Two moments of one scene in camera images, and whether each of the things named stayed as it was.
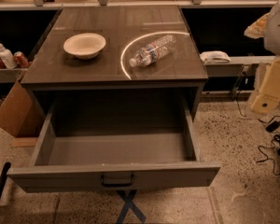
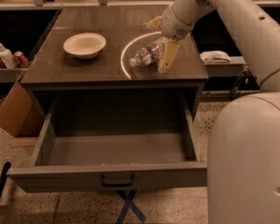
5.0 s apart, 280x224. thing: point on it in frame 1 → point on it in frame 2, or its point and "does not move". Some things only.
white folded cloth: x=215 y=57 does not move
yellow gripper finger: x=274 y=88 → x=169 y=54
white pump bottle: x=7 y=56 does not move
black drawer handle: x=117 y=185 does not move
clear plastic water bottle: x=151 y=52 does not move
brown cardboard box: x=21 y=115 does not move
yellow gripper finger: x=258 y=29 → x=154 y=23
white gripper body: x=278 y=32 → x=172 y=25
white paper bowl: x=85 y=45 does not move
